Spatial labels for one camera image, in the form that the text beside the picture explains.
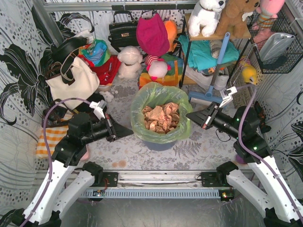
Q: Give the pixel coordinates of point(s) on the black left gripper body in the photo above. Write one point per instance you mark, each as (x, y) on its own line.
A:
(110, 129)

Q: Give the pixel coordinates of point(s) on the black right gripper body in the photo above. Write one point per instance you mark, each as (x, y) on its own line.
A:
(208, 118)

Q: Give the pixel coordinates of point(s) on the green trash bag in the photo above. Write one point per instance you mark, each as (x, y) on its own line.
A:
(153, 94)

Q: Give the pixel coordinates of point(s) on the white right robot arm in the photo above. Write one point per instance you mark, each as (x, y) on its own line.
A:
(275, 201)

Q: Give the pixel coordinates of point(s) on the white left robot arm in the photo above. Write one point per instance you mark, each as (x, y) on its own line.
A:
(52, 201)

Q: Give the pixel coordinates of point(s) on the blue trash bin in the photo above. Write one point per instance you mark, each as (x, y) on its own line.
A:
(159, 147)

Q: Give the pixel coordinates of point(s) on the rainbow striped bag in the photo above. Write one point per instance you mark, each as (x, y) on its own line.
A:
(173, 76)

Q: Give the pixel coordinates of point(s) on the cream canvas tote bag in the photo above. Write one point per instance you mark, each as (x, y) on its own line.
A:
(71, 79)

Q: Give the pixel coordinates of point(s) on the magenta cloth bag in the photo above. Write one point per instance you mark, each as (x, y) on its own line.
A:
(152, 35)

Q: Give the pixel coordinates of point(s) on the blue lint roller mop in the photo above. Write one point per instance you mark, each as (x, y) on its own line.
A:
(207, 98)

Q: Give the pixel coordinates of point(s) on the pink case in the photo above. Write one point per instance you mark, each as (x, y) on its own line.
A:
(86, 155)

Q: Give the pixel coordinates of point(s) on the beige chenille mop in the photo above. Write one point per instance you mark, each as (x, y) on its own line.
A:
(242, 97)

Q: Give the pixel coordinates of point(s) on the crumpled brown paper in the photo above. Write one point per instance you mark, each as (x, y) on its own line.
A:
(162, 118)

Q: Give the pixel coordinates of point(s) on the black orange butterfly toy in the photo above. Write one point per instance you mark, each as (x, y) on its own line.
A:
(262, 117)

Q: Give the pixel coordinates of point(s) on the purple orange sock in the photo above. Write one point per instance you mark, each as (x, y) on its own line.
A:
(240, 160)

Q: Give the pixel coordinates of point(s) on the orange checked towel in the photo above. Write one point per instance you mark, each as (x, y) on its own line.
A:
(53, 136)

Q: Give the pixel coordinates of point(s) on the yellow duck plush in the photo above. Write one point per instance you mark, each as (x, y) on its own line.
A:
(248, 72)

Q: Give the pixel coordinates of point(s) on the red cloth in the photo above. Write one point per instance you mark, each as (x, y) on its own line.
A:
(107, 72)

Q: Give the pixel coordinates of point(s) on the teal folded cloth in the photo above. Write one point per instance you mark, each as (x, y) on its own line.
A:
(200, 55)

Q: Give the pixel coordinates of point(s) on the white pink plush doll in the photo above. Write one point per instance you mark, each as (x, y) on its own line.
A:
(157, 68)

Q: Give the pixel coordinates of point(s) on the white lamb plush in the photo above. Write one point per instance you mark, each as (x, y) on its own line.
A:
(130, 58)

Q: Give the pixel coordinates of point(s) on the colourful scarf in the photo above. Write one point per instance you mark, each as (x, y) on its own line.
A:
(95, 54)

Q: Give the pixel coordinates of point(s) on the black hat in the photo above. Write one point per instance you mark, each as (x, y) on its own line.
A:
(60, 53)

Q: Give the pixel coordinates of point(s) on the silver foil pouch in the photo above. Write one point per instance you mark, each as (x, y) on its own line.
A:
(275, 45)

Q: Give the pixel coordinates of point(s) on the orange plush toy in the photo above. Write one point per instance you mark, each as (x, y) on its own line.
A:
(171, 29)

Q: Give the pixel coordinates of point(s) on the black leather handbag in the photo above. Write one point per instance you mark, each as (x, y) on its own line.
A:
(123, 34)

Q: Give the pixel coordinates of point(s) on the brown bear plush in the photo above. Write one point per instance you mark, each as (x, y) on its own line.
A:
(234, 15)

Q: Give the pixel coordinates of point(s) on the white dog plush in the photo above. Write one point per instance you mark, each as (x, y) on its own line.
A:
(205, 17)

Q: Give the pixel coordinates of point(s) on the pink plush toy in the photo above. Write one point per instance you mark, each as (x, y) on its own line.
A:
(267, 10)

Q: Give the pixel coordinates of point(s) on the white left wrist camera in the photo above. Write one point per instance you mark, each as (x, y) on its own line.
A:
(98, 108)

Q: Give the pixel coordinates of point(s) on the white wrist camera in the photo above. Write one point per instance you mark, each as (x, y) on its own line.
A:
(98, 108)
(226, 95)

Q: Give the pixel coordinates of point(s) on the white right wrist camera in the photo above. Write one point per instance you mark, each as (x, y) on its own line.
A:
(226, 95)

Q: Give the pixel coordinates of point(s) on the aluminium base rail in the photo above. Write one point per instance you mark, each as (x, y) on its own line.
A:
(148, 184)

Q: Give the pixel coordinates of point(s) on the black wire basket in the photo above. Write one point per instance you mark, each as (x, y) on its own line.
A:
(286, 62)

